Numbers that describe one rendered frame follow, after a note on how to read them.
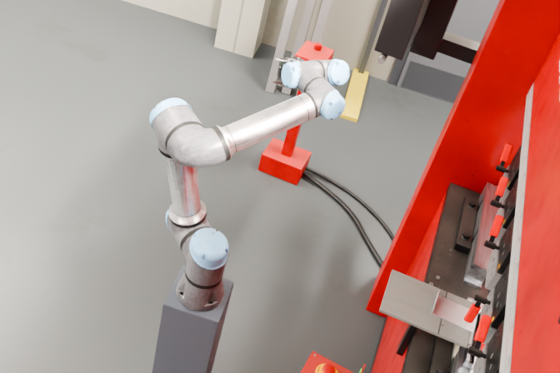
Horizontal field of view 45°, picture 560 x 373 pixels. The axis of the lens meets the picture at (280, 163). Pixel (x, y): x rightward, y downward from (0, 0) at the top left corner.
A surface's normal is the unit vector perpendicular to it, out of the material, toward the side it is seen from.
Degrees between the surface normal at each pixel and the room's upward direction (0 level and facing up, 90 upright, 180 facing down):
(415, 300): 0
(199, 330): 90
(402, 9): 90
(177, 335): 90
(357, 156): 0
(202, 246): 7
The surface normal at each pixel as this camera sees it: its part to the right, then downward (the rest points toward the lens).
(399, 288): 0.21, -0.77
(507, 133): -0.33, 0.52
